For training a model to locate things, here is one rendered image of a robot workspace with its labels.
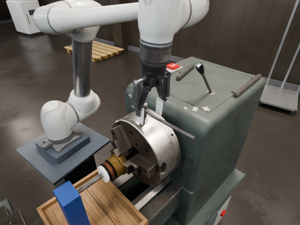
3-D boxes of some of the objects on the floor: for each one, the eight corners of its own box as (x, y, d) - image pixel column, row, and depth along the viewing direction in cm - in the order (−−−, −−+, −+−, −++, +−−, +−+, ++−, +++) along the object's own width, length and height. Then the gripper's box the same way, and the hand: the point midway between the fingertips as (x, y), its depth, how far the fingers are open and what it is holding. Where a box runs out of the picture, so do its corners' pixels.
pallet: (125, 53, 514) (125, 48, 507) (98, 64, 454) (98, 58, 447) (90, 43, 579) (89, 39, 573) (63, 52, 520) (61, 47, 513)
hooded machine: (48, 32, 685) (34, -18, 601) (29, 37, 640) (10, -17, 557) (35, 29, 724) (21, -19, 640) (16, 33, 679) (-2, -18, 596)
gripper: (132, 72, 51) (131, 135, 65) (188, 56, 61) (177, 114, 76) (117, 60, 55) (119, 122, 70) (171, 47, 66) (164, 103, 80)
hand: (150, 112), depth 71 cm, fingers open, 8 cm apart
